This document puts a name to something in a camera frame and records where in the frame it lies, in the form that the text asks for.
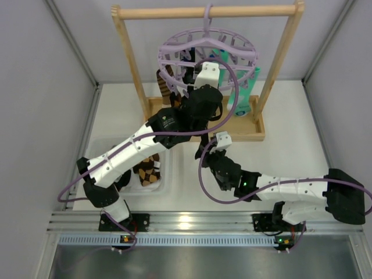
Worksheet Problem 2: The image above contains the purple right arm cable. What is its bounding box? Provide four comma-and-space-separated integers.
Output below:
197, 138, 372, 252

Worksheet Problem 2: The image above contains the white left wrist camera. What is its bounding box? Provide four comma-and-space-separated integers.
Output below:
194, 62, 220, 90

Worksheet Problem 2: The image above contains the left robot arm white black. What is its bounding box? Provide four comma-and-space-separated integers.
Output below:
77, 84, 223, 224

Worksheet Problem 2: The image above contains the brown striped sock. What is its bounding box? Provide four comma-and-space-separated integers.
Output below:
156, 69, 173, 108

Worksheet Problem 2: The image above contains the black red yellow argyle sock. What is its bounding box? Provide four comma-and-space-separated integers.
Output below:
170, 92, 182, 108

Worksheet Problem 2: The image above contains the black sock grey blue pattern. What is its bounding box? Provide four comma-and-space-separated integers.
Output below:
180, 48, 195, 84

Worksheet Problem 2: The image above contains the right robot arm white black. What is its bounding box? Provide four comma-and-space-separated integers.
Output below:
195, 132, 368, 226

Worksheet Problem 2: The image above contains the brown argyle sock in basket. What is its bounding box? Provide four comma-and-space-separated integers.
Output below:
133, 153, 161, 187

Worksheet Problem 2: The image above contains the wooden hanging rack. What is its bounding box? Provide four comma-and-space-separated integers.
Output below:
111, 1, 305, 148

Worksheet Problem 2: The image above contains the aluminium mounting rail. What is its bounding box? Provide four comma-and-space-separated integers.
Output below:
46, 212, 364, 248

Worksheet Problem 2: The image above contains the lilac round clip hanger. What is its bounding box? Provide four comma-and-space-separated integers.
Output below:
158, 4, 258, 91

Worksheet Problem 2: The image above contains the mint green sock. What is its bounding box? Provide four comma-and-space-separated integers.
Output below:
227, 67, 261, 117
210, 49, 228, 87

